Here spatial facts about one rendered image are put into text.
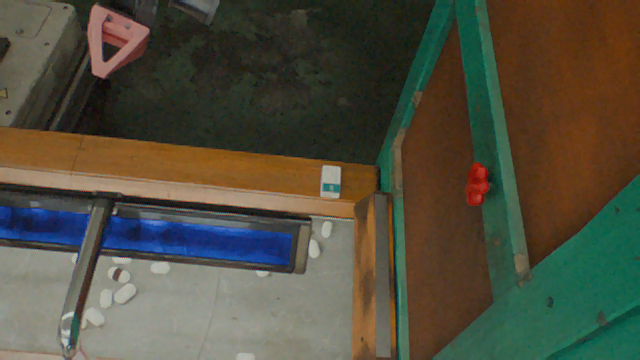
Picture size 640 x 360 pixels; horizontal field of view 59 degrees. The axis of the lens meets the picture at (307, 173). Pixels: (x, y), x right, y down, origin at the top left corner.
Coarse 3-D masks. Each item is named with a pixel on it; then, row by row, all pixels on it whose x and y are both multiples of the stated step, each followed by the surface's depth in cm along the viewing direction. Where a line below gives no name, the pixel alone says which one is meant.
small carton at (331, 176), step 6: (324, 168) 110; (330, 168) 110; (336, 168) 110; (324, 174) 109; (330, 174) 109; (336, 174) 109; (324, 180) 108; (330, 180) 108; (336, 180) 108; (324, 186) 107; (330, 186) 108; (336, 186) 108; (324, 192) 107; (330, 192) 107; (336, 192) 107
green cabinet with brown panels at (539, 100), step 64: (448, 0) 77; (512, 0) 58; (576, 0) 45; (448, 64) 79; (512, 64) 56; (576, 64) 44; (448, 128) 76; (512, 128) 55; (576, 128) 43; (448, 192) 73; (512, 192) 52; (576, 192) 42; (448, 256) 70; (512, 256) 49; (576, 256) 39; (448, 320) 67; (512, 320) 47; (576, 320) 38
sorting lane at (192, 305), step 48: (336, 240) 107; (0, 288) 95; (48, 288) 96; (96, 288) 97; (144, 288) 98; (192, 288) 99; (240, 288) 100; (288, 288) 100; (336, 288) 101; (0, 336) 91; (48, 336) 92; (96, 336) 93; (144, 336) 93; (192, 336) 94; (240, 336) 95; (288, 336) 96; (336, 336) 97
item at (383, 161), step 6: (384, 144) 113; (390, 144) 108; (384, 150) 112; (390, 150) 107; (378, 156) 118; (384, 156) 111; (390, 156) 107; (378, 162) 117; (384, 162) 111; (390, 162) 106; (384, 168) 110; (390, 168) 105; (384, 174) 109; (390, 174) 104; (384, 180) 109; (390, 180) 104; (384, 186) 108; (390, 186) 103
